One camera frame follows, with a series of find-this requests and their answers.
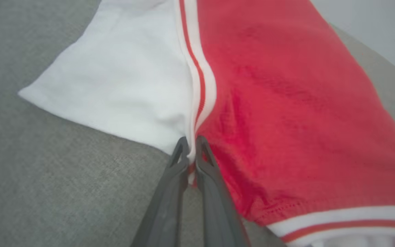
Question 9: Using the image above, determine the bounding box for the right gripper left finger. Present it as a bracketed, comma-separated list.
[131, 136, 190, 247]

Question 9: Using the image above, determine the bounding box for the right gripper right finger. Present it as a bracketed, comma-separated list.
[195, 135, 251, 247]

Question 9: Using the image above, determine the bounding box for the red shirt with white sleeves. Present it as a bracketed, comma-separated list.
[18, 0, 395, 247]

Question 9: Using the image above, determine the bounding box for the grey fabric sofa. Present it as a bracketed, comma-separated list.
[0, 0, 395, 247]

